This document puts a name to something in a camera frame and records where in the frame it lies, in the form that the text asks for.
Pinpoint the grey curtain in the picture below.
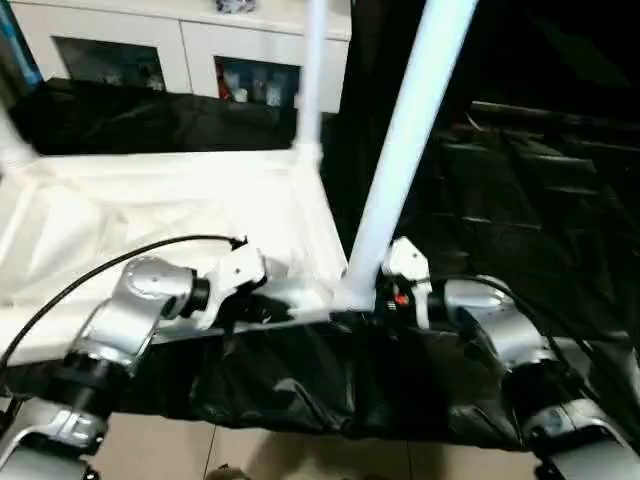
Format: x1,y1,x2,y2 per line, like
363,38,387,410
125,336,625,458
0,0,46,109

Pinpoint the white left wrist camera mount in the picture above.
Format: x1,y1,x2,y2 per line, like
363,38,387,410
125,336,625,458
196,243,268,332

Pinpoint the black work mat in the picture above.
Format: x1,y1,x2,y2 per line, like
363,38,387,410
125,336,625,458
0,76,640,452

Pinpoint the white plastic table leg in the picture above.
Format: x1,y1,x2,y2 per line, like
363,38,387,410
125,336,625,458
333,0,483,315
293,0,333,160
0,96,40,175

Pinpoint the white glass-door cabinet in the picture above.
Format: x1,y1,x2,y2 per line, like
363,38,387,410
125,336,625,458
9,0,352,115

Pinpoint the small brown rounded object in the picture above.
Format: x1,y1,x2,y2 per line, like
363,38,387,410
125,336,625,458
203,464,247,480

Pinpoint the dark low shelf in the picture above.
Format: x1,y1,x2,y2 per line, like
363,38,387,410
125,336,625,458
468,100,640,127

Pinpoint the white plastic table top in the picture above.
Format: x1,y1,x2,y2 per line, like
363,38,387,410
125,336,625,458
0,144,352,370

